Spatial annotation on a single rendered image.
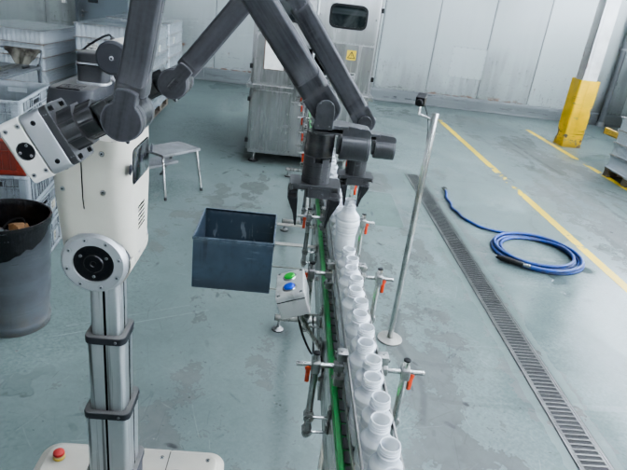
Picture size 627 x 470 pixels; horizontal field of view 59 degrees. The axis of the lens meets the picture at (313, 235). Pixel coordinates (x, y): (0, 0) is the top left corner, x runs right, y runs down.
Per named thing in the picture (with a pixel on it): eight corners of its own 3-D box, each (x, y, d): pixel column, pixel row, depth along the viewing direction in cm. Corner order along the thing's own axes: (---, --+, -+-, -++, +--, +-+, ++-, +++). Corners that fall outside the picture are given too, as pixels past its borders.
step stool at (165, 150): (160, 173, 559) (160, 133, 543) (203, 190, 529) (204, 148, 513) (121, 182, 523) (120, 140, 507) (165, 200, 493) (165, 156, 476)
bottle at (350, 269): (341, 310, 162) (349, 259, 155) (357, 318, 159) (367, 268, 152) (328, 317, 157) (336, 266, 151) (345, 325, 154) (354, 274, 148)
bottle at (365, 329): (345, 375, 134) (355, 317, 128) (369, 380, 133) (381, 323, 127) (341, 390, 129) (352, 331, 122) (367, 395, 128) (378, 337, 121)
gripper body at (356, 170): (336, 173, 161) (340, 149, 158) (369, 177, 162) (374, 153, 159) (337, 181, 155) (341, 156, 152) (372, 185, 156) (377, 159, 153)
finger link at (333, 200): (335, 234, 114) (341, 191, 110) (300, 230, 113) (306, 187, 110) (333, 222, 120) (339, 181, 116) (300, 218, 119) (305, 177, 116)
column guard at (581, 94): (582, 148, 928) (604, 82, 885) (560, 146, 926) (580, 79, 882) (572, 143, 964) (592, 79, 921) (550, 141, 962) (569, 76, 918)
